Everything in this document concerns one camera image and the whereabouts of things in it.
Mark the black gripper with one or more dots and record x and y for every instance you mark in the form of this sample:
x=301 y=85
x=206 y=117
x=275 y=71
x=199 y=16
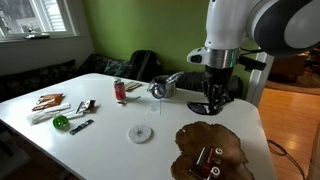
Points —
x=216 y=84

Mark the dark pair of glasses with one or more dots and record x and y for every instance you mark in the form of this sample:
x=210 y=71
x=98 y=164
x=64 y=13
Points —
x=203 y=108

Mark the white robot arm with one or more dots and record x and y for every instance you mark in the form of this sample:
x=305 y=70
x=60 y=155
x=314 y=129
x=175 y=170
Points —
x=279 y=27

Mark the brown wooden plate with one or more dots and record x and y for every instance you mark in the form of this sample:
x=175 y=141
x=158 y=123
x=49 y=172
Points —
x=191 y=138

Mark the metal pot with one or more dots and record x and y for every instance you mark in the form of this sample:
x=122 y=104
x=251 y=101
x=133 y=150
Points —
x=168 y=80

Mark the blue tape roll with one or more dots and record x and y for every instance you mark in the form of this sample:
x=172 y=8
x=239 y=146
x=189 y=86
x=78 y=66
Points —
x=158 y=90

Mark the red toy fire truck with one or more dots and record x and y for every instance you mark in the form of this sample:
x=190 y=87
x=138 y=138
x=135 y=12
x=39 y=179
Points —
x=207 y=164

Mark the clear plastic sheet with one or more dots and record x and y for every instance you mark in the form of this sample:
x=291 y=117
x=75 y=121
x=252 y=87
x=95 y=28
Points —
x=154 y=107

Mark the black backpack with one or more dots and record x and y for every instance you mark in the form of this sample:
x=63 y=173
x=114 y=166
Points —
x=144 y=65

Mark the white round coaster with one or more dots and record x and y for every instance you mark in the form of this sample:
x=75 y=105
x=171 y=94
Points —
x=139 y=134

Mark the tan card stack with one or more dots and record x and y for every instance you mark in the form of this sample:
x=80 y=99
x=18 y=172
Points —
x=132 y=85

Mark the metal spoon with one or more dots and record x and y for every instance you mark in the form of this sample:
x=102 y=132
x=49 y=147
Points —
x=128 y=99

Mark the red soda can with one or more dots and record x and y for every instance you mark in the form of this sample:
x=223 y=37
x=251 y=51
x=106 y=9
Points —
x=119 y=88

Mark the brown candy wrapper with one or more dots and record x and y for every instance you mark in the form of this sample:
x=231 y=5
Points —
x=85 y=106

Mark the black flat strip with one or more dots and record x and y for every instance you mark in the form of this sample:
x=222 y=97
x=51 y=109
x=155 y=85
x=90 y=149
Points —
x=81 y=126

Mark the green round lid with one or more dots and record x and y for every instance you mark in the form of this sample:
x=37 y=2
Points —
x=60 y=122

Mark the white long packet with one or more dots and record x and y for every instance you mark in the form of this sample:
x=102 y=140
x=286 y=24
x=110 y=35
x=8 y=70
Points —
x=48 y=113

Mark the orange snack packet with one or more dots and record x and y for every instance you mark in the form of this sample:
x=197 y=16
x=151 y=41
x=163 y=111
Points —
x=47 y=101

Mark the window sill ornament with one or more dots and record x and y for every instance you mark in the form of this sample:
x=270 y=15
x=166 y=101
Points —
x=32 y=34

